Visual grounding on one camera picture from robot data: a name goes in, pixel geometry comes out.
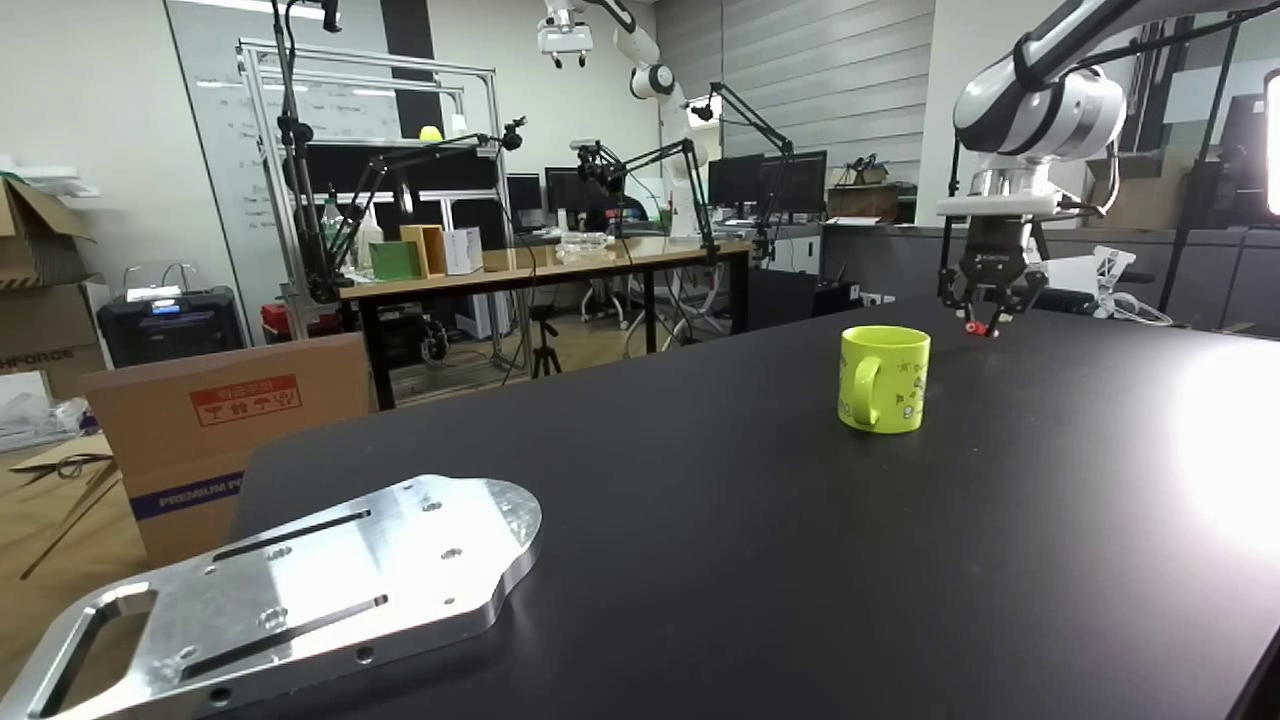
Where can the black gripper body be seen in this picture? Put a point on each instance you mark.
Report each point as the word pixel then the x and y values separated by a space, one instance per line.
pixel 992 251

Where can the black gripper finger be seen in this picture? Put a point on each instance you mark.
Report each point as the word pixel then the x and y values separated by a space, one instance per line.
pixel 1025 288
pixel 954 288

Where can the thin black pole stand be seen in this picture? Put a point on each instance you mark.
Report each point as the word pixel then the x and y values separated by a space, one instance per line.
pixel 944 243

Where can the white plastic device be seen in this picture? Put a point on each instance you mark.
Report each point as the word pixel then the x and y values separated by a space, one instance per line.
pixel 1094 279

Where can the yellow-green mug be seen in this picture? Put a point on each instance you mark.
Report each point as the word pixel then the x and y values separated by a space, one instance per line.
pixel 897 380

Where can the plain brown cardboard box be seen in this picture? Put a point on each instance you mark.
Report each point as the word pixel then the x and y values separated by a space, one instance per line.
pixel 1142 200

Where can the potted plant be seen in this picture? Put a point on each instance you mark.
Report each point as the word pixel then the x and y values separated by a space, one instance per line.
pixel 864 171

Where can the black light stand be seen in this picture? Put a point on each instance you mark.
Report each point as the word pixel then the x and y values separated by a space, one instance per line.
pixel 1200 164

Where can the black computer monitor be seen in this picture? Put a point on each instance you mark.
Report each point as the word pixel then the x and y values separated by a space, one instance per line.
pixel 766 181

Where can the bright light panel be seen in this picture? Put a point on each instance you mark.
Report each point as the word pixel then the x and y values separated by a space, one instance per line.
pixel 1273 142

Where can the small black tripod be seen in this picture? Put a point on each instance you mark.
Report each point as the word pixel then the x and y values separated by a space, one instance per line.
pixel 544 347

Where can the long wooden desk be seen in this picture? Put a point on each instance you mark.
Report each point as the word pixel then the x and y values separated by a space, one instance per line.
pixel 534 266

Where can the white ceiling projector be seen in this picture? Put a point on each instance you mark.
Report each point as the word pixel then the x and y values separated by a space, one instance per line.
pixel 566 40

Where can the white box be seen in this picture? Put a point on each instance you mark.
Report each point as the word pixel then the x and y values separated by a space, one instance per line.
pixel 462 251

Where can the wooden open box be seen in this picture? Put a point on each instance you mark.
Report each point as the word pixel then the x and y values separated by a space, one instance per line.
pixel 425 251

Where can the yellow ball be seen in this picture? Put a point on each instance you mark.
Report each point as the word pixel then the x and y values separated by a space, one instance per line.
pixel 430 133

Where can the green box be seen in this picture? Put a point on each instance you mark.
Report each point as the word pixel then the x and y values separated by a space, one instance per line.
pixel 393 260

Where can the tall black tripod stand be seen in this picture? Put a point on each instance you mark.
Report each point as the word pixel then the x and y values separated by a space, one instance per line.
pixel 291 133

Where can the aluminium mounting plate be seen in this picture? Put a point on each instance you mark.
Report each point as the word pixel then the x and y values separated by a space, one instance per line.
pixel 334 585

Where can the whiteboard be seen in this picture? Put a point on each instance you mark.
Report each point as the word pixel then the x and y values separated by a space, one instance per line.
pixel 221 161

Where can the cardboard box with red label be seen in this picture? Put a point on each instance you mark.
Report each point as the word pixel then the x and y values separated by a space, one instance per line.
pixel 201 441

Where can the black printer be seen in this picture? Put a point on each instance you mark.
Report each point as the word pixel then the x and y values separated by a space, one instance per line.
pixel 164 330

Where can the open brown cardboard box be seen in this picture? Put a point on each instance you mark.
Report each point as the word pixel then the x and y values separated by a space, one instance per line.
pixel 40 292

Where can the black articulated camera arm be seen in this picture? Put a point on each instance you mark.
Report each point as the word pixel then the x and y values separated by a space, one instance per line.
pixel 642 161

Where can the metal frame rack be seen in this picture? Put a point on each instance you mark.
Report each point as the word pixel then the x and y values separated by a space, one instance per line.
pixel 373 62

